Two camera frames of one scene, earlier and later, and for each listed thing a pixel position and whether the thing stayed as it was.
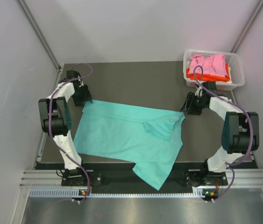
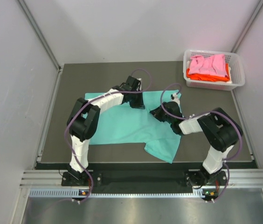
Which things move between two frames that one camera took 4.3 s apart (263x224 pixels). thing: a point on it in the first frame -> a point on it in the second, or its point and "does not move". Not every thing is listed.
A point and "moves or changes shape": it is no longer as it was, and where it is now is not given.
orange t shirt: x=209 y=77 does not move
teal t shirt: x=151 y=139 moves or changes shape
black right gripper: x=188 y=105 -> x=156 y=113
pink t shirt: x=214 y=65 does not move
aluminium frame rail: x=243 y=178 does not move
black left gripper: x=86 y=97 -> x=139 y=104
